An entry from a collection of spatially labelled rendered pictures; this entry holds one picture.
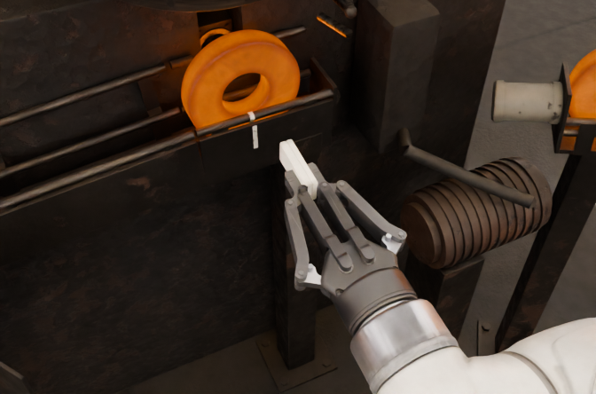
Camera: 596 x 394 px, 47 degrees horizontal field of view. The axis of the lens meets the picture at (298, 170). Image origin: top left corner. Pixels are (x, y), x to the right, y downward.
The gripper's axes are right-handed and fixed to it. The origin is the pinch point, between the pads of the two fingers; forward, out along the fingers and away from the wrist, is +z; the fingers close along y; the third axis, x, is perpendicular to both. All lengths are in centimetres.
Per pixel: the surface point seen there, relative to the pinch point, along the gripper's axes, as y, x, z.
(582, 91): 42.7, -3.8, 0.0
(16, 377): -33.5, -2.0, -10.6
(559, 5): 144, -83, 90
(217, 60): -3.2, 4.1, 16.2
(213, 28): 0.0, -0.3, 27.1
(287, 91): 5.9, -3.9, 15.5
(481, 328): 46, -74, -2
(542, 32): 129, -82, 80
